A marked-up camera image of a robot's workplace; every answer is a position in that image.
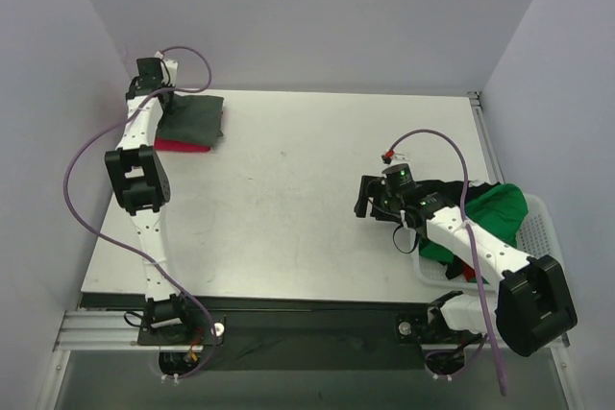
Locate grey t shirt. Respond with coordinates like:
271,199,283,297
156,95,224,149

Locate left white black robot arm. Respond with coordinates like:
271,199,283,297
105,52,195,345

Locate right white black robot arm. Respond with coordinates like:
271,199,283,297
354,163,578,357

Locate folded red t shirt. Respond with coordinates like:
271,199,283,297
154,138,211,154

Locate green t shirt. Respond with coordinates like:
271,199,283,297
418,182,529,262

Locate white perforated plastic basket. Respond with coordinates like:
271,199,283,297
412,194,564,291

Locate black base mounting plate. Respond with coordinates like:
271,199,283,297
137,297,481,377

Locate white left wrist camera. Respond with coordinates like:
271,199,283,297
154,51,179,87

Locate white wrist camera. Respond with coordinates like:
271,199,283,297
154,51,179,87
381,150,408,165

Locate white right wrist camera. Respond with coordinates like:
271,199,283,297
381,150,408,165

